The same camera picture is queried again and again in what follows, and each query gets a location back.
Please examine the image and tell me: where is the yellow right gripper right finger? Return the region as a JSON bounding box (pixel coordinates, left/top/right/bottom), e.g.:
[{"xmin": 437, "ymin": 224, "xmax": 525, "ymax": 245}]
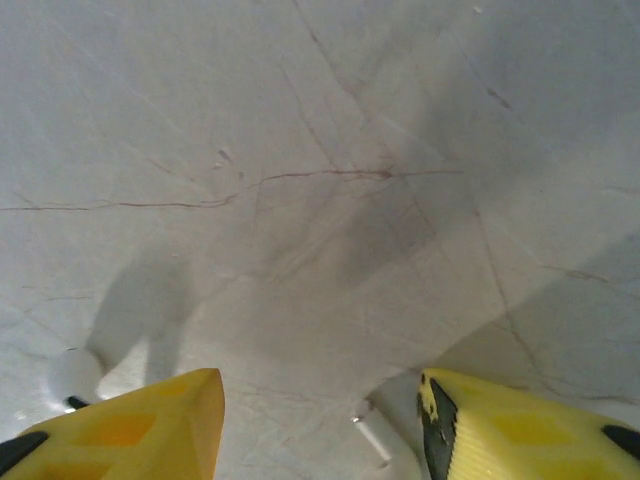
[{"xmin": 417, "ymin": 368, "xmax": 640, "ymax": 480}]

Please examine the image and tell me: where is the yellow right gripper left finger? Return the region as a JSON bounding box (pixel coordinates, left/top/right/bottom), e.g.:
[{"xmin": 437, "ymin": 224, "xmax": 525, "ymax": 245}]
[{"xmin": 0, "ymin": 368, "xmax": 225, "ymax": 480}]

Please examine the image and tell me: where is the white stemmed earbud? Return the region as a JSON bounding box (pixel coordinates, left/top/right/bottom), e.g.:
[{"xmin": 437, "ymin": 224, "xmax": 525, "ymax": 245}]
[
  {"xmin": 47, "ymin": 349, "xmax": 104, "ymax": 409},
  {"xmin": 348, "ymin": 394, "xmax": 424, "ymax": 471}
]

